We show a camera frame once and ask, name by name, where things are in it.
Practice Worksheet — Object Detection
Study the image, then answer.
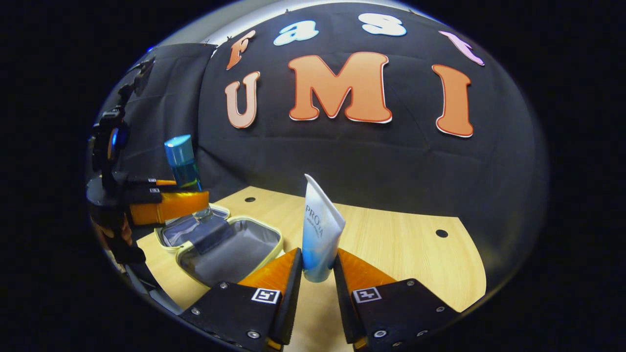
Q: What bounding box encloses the blue skin care bottle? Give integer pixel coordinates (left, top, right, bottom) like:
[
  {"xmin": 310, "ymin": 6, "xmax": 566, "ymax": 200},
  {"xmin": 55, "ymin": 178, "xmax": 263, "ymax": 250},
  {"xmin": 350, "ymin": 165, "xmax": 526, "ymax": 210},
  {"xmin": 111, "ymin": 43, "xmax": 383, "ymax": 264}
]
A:
[{"xmin": 163, "ymin": 134, "xmax": 214, "ymax": 221}]

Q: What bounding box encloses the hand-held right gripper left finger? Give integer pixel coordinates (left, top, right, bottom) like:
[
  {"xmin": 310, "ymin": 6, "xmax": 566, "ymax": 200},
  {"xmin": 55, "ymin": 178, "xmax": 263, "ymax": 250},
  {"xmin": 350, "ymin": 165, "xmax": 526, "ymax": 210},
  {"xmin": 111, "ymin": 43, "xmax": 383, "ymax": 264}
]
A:
[{"xmin": 179, "ymin": 247, "xmax": 304, "ymax": 352}]

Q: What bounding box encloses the pale yellow suitcase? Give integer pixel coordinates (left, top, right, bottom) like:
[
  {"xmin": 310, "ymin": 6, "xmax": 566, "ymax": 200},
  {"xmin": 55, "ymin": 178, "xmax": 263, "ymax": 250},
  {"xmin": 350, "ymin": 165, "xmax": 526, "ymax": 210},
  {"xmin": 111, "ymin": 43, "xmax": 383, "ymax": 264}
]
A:
[{"xmin": 155, "ymin": 203, "xmax": 285, "ymax": 288}]

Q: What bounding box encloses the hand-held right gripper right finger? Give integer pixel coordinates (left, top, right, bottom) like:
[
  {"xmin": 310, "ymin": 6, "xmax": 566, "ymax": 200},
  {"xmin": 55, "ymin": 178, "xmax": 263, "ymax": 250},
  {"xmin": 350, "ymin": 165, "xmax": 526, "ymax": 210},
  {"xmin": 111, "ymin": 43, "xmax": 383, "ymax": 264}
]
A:
[{"xmin": 334, "ymin": 247, "xmax": 460, "ymax": 352}]

